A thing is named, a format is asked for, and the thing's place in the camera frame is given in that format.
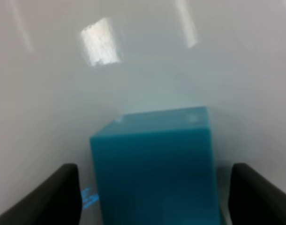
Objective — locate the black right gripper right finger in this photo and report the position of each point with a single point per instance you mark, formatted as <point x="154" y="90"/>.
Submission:
<point x="253" y="200"/>

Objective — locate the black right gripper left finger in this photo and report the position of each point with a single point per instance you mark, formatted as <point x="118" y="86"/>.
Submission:
<point x="57" y="201"/>

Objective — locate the blue cube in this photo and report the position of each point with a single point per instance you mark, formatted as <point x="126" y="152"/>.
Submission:
<point x="157" y="168"/>

